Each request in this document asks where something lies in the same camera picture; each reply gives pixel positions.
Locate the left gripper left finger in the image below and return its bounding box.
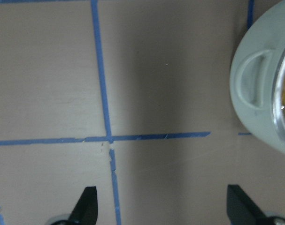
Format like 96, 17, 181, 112
47, 187, 97, 225

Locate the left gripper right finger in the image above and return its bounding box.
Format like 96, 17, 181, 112
226, 184, 285, 225

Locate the pale green cooking pot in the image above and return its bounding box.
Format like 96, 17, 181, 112
230, 0, 285, 154

